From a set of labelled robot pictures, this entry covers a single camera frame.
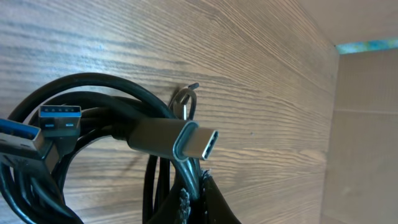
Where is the thick black USB cable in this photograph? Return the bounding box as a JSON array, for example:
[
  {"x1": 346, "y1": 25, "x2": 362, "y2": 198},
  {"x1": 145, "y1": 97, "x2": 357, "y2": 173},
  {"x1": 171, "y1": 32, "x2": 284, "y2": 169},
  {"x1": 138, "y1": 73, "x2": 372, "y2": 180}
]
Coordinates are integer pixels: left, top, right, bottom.
[{"x1": 0, "y1": 72, "x2": 200, "y2": 224}]

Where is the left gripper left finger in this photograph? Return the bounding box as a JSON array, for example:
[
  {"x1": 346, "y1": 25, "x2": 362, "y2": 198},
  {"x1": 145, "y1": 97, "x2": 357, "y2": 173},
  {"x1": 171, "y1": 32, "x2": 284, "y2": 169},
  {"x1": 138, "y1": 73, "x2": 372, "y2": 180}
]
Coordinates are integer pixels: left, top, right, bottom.
[{"x1": 155, "y1": 180, "x2": 190, "y2": 224}]

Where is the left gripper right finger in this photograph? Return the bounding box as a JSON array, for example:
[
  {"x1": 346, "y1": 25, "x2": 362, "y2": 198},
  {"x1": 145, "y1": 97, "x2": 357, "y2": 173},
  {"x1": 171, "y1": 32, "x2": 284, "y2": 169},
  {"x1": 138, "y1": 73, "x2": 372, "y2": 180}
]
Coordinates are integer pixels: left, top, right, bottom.
[{"x1": 201, "y1": 170, "x2": 241, "y2": 224}]

